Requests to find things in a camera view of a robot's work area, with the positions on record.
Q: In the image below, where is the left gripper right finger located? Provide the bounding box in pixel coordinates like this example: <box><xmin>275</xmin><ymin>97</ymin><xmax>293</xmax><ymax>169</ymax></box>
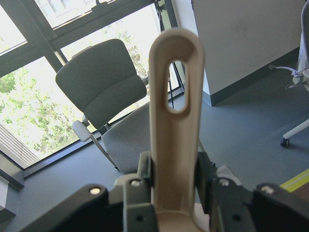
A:
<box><xmin>195</xmin><ymin>152</ymin><xmax>309</xmax><ymax>232</ymax></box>

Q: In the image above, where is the white office chair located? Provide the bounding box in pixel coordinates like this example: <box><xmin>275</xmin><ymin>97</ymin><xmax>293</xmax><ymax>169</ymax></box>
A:
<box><xmin>269</xmin><ymin>0</ymin><xmax>309</xmax><ymax>147</ymax></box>

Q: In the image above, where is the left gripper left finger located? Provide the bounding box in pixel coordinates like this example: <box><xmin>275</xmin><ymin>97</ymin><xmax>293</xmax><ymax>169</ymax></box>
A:
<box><xmin>23</xmin><ymin>152</ymin><xmax>159</xmax><ymax>232</ymax></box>

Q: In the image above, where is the grey office chair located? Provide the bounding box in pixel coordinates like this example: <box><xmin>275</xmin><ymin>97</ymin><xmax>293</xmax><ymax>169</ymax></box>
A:
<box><xmin>56</xmin><ymin>39</ymin><xmax>151</xmax><ymax>174</ymax></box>

